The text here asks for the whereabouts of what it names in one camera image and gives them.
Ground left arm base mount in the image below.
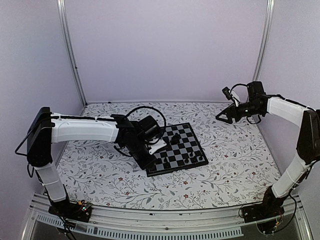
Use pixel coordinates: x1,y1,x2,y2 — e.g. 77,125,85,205
48,199,92,223

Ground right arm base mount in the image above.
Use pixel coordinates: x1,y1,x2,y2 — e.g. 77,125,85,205
238,202,285,223

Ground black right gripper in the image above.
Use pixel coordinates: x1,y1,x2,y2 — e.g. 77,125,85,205
215,101,263,124

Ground aluminium frame post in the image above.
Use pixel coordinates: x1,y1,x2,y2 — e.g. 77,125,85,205
251,0,275,82
56,0,88,107

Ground front aluminium rail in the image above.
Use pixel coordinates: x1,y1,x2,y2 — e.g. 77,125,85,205
21,193,315,240

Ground left camera black cable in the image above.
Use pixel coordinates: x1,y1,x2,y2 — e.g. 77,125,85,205
123,105,167,141

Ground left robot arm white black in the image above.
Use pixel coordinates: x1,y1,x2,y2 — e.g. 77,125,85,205
14,107,166,217

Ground camera black cable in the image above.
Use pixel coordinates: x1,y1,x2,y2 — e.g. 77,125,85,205
229,83,250,95
123,105,167,141

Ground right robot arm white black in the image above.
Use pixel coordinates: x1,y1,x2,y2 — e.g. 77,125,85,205
215,81,320,218

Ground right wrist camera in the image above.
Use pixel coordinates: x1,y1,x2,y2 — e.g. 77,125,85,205
222,87,241,107

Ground right camera black cable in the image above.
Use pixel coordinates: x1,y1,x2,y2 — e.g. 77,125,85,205
229,83,250,95

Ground right aluminium frame post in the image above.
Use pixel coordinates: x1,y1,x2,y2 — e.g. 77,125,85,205
251,0,275,82

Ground floral patterned table mat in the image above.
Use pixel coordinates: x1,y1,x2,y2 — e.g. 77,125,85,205
57,102,280,210

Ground black silver chess board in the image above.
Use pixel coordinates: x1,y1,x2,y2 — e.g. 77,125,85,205
146,122,209,177

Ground left aluminium frame post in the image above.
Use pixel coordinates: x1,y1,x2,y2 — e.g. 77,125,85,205
56,0,88,107

